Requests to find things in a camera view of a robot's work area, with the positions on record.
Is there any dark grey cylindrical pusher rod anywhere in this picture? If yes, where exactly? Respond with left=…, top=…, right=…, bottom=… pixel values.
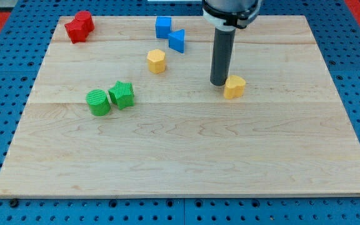
left=210, top=28, right=236, bottom=86

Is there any yellow hexagon block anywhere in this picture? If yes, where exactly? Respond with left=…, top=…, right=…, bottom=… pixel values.
left=147, top=49, right=166, bottom=74

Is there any yellow heart block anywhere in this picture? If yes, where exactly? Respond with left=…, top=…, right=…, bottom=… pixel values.
left=223, top=75, right=246, bottom=99

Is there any blue triangle block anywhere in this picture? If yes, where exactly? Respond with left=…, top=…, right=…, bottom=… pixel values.
left=168, top=29, right=185, bottom=53

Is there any blue cube block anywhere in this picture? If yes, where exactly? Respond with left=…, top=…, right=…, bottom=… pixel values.
left=155, top=16, right=172, bottom=39

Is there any light wooden board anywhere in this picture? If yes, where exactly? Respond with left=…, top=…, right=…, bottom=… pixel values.
left=0, top=16, right=360, bottom=199

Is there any green star block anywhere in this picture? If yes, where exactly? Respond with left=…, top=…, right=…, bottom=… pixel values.
left=108, top=81, right=134, bottom=110

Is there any green cylinder block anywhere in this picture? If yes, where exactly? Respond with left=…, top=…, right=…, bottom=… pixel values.
left=86, top=89, right=111, bottom=116

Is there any red cylinder block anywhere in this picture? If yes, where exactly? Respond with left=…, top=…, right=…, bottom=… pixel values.
left=74, top=11, right=94, bottom=33

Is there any red star block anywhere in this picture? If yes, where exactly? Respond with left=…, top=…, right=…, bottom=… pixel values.
left=64, top=19, right=89, bottom=44

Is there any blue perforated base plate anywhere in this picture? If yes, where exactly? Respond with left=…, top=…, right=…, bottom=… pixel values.
left=0, top=0, right=360, bottom=224

